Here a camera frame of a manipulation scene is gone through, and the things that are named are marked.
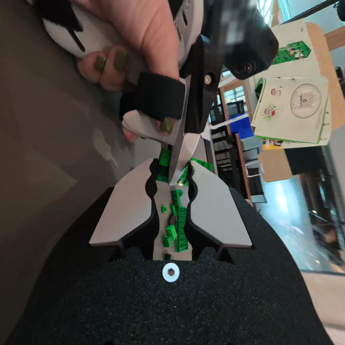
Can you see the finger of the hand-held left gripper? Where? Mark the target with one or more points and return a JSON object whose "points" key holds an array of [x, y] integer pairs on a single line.
{"points": [[178, 156]]}

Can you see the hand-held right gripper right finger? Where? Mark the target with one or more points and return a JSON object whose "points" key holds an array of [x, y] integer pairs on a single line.
{"points": [[218, 213]]}

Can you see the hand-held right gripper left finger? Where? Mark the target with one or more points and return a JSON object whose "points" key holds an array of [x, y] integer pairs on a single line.
{"points": [[126, 213]]}

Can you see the green tiled lego plate assembly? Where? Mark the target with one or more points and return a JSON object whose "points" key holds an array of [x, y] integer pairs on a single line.
{"points": [[164, 161]]}

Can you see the small green lego pieces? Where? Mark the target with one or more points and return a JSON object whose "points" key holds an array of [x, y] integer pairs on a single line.
{"points": [[171, 231]]}

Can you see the large bare green lego plate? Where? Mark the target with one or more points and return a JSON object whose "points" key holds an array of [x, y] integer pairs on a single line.
{"points": [[182, 229]]}

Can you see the lego instruction booklet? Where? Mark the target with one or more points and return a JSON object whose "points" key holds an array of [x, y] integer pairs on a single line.
{"points": [[283, 126]]}

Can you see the person's left hand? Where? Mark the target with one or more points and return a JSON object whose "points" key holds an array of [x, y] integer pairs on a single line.
{"points": [[145, 32]]}

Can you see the tan rounded board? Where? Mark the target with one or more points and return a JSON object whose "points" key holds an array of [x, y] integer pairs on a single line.
{"points": [[275, 167], [334, 89]]}

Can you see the yellow leaflet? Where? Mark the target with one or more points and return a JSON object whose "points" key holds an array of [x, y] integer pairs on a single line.
{"points": [[272, 145]]}

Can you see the black fuzzy microphone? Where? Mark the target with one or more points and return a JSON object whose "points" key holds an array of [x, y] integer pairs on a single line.
{"points": [[341, 9]]}

